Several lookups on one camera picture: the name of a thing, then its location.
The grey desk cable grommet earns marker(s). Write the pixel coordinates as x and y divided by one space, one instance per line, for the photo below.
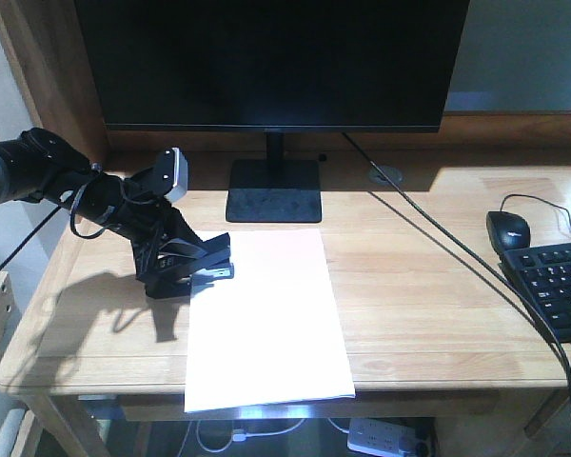
384 175

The black keyboard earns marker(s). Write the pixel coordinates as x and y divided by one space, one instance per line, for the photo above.
543 276

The white power strip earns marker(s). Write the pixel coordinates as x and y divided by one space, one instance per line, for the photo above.
379 438

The wooden desk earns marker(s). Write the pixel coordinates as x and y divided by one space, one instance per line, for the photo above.
424 335

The black stapler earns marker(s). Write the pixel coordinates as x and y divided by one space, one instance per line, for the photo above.
165 285

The black monitor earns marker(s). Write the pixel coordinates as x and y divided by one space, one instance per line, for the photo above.
273 67

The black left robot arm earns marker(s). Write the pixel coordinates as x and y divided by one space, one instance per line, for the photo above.
40 165

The white paper stack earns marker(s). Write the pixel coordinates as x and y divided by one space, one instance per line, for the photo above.
265 328

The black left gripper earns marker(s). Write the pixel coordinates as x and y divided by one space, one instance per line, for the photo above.
157 222

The black computer mouse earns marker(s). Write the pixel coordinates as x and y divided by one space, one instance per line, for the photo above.
507 231

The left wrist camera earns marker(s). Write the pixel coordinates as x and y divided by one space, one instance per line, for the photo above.
167 178

